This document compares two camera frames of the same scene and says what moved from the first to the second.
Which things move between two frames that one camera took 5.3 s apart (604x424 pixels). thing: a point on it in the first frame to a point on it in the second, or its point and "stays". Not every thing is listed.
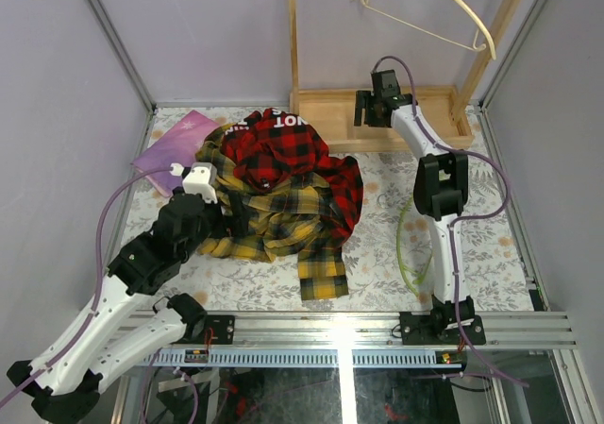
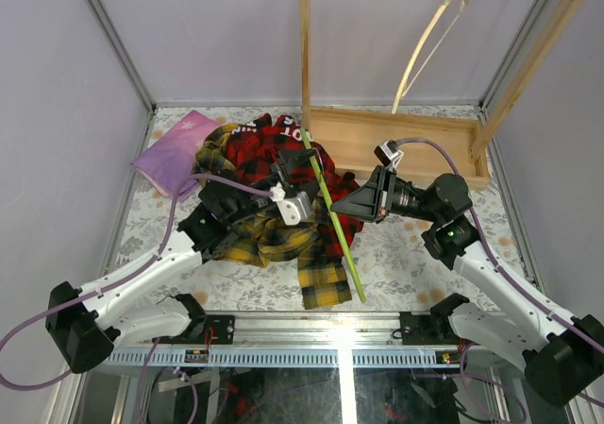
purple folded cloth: x=179 y=146 stays
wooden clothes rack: x=442 y=110 to x=350 y=136
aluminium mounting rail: x=360 y=338 stays
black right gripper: x=363 y=101 to x=374 y=201
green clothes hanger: x=404 y=268 to x=332 y=210
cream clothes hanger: x=476 y=47 to x=403 y=86
